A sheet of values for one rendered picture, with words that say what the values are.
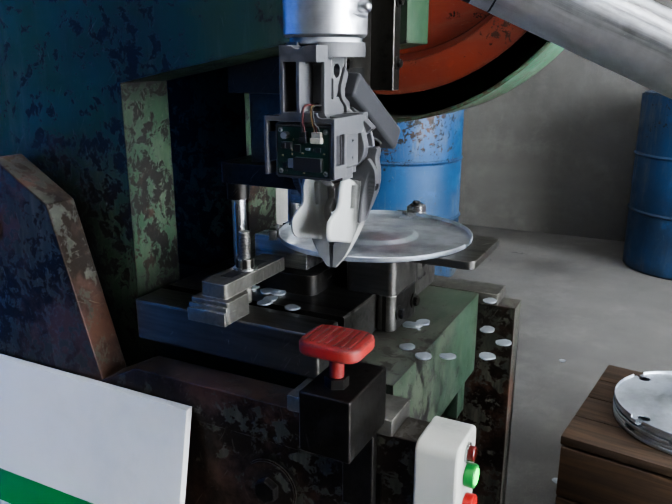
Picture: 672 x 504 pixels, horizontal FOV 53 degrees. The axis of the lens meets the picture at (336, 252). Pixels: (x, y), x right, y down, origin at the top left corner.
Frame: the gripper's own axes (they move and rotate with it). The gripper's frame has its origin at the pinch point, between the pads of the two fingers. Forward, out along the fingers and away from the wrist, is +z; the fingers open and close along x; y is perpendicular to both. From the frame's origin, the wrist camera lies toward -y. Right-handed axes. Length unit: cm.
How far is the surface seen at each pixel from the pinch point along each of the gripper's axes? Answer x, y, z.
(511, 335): 7, -54, 28
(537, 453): 5, -112, 85
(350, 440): 3.2, 2.9, 18.8
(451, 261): 4.0, -25.9, 7.4
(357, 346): 3.1, 1.3, 9.1
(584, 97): -25, -363, 3
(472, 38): -6, -66, -22
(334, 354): 1.4, 3.1, 9.6
